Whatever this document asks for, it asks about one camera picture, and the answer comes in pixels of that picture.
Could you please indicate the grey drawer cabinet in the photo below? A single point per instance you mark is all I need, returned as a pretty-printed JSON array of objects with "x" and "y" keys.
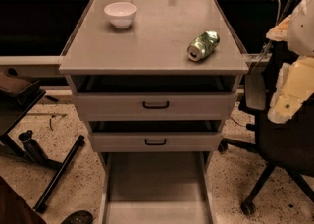
[{"x": 154, "y": 45}]

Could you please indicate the black metal stand base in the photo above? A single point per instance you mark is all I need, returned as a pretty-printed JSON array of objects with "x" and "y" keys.
[{"x": 10, "y": 115}]

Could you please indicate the top grey drawer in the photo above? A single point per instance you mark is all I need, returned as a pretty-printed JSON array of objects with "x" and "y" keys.
[{"x": 153, "y": 98}]

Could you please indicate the white ceramic bowl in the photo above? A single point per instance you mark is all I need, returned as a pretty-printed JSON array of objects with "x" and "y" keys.
[{"x": 120, "y": 14}]

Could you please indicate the black office chair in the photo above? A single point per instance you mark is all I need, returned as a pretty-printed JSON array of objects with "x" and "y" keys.
[{"x": 289, "y": 146}]

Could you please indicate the dark brown box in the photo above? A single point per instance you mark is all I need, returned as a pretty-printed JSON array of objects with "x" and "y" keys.
[{"x": 17, "y": 89}]

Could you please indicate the middle grey drawer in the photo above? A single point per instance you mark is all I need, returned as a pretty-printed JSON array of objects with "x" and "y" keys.
[{"x": 154, "y": 136}]

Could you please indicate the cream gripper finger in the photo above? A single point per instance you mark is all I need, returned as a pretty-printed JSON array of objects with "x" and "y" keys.
[
  {"x": 280, "y": 31},
  {"x": 295, "y": 84}
]

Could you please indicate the bottom grey open drawer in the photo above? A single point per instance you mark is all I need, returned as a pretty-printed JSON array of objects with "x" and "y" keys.
[{"x": 156, "y": 188}]

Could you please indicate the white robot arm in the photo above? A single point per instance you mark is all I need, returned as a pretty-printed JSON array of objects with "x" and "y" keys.
[{"x": 301, "y": 29}]

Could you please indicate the green crushed soda can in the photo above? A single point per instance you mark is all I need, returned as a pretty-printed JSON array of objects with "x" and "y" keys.
[{"x": 203, "y": 45}]

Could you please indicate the black round foot pedal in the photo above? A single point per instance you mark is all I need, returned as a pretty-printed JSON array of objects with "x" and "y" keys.
[{"x": 79, "y": 217}]

